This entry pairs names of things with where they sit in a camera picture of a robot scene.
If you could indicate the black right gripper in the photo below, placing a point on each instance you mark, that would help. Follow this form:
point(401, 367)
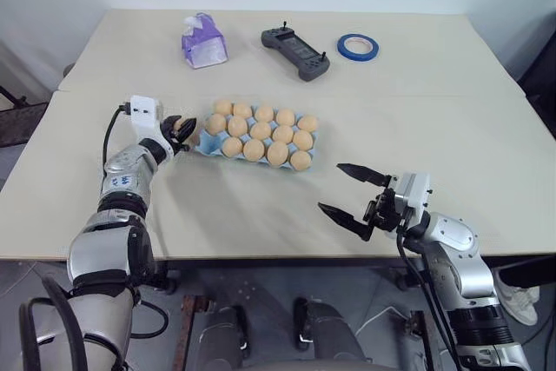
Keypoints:
point(384, 210)

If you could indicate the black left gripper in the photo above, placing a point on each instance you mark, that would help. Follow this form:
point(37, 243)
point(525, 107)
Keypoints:
point(173, 141)

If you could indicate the beige egg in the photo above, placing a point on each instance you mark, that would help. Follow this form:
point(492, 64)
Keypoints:
point(254, 150)
point(263, 113)
point(302, 138)
point(282, 134)
point(242, 110)
point(223, 107)
point(177, 127)
point(237, 126)
point(216, 123)
point(300, 160)
point(232, 146)
point(308, 123)
point(285, 117)
point(260, 130)
point(278, 153)

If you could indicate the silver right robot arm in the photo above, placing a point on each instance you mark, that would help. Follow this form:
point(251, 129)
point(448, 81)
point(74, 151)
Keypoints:
point(456, 236)

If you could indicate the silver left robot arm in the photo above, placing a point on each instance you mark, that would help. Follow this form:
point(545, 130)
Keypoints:
point(126, 167)

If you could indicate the blue egg carton tray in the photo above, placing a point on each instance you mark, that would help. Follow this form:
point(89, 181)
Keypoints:
point(210, 144)

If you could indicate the purple tissue pack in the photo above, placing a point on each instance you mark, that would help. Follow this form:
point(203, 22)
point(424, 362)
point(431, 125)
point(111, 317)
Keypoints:
point(204, 45)

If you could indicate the grey handheld remote controller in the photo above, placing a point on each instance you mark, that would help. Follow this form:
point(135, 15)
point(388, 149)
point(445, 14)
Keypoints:
point(295, 49)

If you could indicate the dark rounded robot leg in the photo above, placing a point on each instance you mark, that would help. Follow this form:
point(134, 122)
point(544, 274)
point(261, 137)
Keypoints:
point(226, 336)
point(326, 332)

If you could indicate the blue tape roll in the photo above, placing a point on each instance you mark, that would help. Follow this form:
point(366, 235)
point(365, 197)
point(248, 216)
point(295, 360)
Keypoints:
point(347, 51)

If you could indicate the black metal stand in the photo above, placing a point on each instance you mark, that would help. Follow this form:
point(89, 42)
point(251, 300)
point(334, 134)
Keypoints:
point(21, 121)

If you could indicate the black table caster wheel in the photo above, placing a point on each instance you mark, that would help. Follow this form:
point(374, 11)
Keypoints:
point(172, 282)

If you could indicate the white sneaker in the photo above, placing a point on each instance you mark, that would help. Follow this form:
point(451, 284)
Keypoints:
point(517, 297)

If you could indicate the black trouser leg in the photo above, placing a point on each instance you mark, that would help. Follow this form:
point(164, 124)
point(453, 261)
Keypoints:
point(530, 273)

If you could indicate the rusty metal bar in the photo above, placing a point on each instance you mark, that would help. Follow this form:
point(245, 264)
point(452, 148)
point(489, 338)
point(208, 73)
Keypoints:
point(189, 332)

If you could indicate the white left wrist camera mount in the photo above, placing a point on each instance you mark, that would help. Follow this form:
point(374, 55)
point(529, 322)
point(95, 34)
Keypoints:
point(145, 114)

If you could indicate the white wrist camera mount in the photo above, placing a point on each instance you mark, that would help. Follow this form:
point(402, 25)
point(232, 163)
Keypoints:
point(145, 114)
point(415, 193)

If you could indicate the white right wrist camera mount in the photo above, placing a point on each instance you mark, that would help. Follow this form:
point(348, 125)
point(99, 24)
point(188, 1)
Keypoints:
point(415, 193)

